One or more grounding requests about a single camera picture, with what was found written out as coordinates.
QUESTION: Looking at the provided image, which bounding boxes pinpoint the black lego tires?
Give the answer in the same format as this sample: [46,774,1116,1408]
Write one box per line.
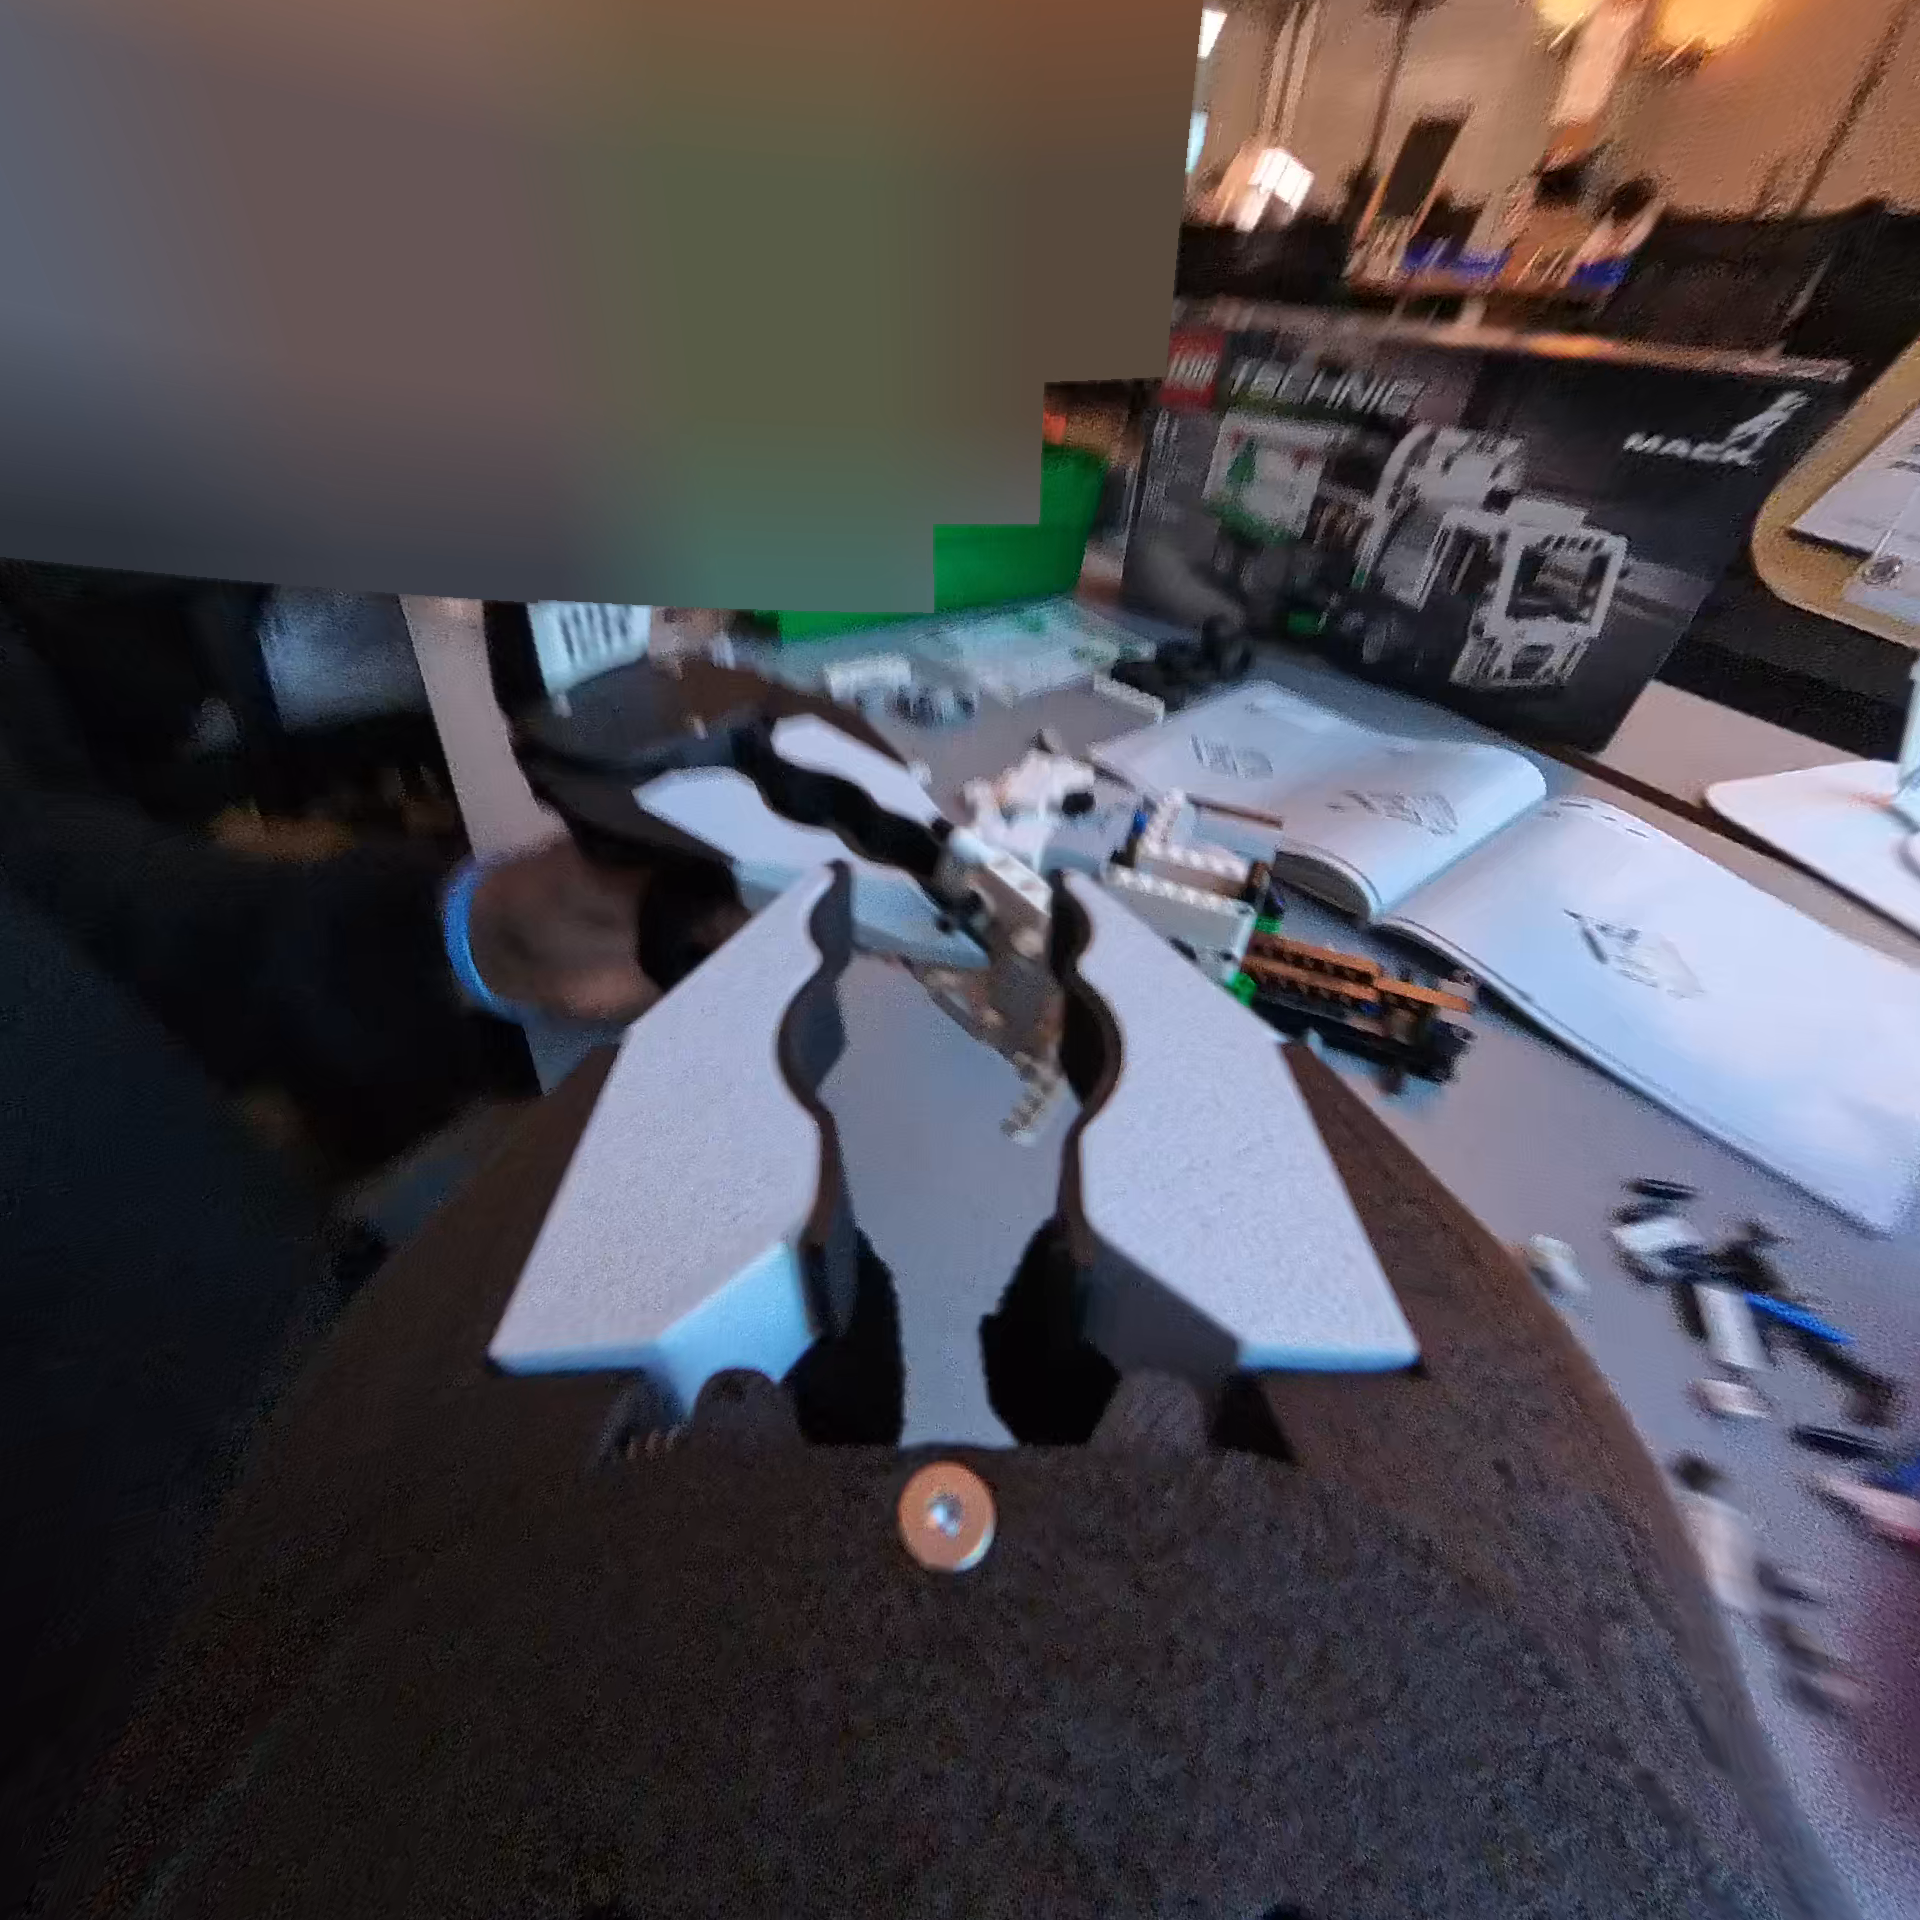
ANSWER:
[1144,618,1252,705]

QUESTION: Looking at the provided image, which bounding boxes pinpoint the wooden tray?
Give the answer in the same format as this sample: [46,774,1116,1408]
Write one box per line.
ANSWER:
[1749,334,1920,648]

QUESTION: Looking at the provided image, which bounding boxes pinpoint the person's left hand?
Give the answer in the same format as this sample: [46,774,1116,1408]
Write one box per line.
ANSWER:
[472,841,661,1025]

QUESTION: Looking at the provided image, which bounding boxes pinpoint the thick open instruction booklet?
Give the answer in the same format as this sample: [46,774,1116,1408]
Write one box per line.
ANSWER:
[1085,684,1548,918]

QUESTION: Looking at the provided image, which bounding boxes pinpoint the clear plastic bag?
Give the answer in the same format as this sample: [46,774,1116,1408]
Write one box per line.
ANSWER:
[814,608,1162,711]

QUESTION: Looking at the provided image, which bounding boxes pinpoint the dark lego set box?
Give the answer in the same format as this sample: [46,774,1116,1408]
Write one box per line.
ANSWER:
[1116,319,1853,749]

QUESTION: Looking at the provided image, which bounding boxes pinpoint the pile of loose lego pieces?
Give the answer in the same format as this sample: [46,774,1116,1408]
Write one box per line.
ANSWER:
[1519,1178,1920,1725]

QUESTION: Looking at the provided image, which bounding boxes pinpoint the grey white lego sub-assembly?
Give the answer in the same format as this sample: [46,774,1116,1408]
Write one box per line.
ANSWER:
[911,816,1085,1151]

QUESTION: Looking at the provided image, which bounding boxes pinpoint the white post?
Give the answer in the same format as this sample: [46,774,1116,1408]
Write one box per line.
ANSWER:
[399,592,546,1090]

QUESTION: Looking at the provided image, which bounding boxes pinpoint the green plastic bin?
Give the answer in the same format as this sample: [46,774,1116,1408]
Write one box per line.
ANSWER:
[777,438,1113,639]

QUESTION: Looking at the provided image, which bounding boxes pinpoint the white lego truck model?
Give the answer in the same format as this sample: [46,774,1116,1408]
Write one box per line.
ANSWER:
[963,743,1480,1090]

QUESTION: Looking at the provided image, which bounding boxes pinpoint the white ribbed object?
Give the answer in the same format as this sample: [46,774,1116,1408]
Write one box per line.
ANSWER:
[528,599,658,699]

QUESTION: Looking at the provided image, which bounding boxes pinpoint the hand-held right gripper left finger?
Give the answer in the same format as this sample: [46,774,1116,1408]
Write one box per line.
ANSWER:
[487,865,907,1448]

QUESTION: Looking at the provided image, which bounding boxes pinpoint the person's left forearm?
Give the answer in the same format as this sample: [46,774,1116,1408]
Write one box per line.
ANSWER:
[0,749,453,1116]

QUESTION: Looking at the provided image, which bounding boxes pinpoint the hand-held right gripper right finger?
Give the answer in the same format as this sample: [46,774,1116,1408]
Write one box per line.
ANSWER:
[982,876,1421,1448]

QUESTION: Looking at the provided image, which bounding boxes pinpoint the dark background counter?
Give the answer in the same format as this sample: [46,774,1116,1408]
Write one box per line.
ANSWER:
[1175,202,1920,382]

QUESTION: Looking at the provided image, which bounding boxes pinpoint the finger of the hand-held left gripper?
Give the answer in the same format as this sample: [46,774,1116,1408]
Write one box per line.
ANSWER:
[747,711,965,905]

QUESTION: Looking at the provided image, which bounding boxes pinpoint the flat open instruction booklet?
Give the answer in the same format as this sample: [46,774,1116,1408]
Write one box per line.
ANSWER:
[1375,789,1920,1233]

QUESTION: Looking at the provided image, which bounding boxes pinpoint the white stand base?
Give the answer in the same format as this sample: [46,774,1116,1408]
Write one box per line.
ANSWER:
[1700,761,1920,941]

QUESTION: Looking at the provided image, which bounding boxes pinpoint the blue wristband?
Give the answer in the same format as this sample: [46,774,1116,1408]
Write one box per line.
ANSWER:
[441,865,501,1005]

